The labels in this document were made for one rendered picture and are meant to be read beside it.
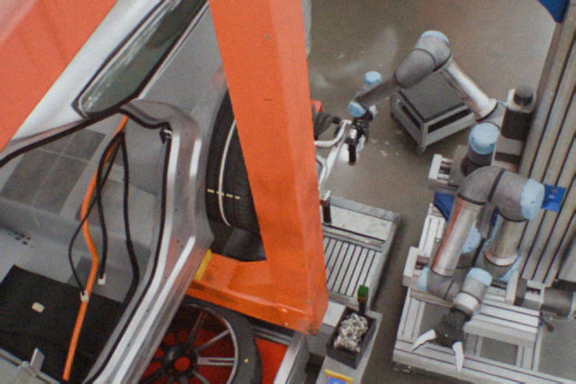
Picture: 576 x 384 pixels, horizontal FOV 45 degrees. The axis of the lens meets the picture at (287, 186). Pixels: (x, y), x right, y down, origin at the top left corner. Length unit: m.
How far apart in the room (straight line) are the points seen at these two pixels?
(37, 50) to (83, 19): 0.10
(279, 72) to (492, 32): 3.34
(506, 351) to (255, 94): 1.99
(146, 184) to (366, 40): 2.39
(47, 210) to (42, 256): 0.24
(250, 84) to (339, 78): 2.82
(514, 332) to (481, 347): 0.54
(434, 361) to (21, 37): 2.65
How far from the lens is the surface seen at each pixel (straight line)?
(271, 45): 1.63
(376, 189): 3.99
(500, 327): 2.82
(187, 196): 2.68
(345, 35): 4.84
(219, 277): 2.98
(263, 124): 1.86
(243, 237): 3.60
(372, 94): 2.98
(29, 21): 0.92
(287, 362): 3.09
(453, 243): 2.34
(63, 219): 2.95
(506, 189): 2.25
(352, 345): 2.91
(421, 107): 3.93
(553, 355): 3.40
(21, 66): 0.92
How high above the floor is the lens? 3.25
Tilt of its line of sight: 54 degrees down
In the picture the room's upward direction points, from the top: 9 degrees counter-clockwise
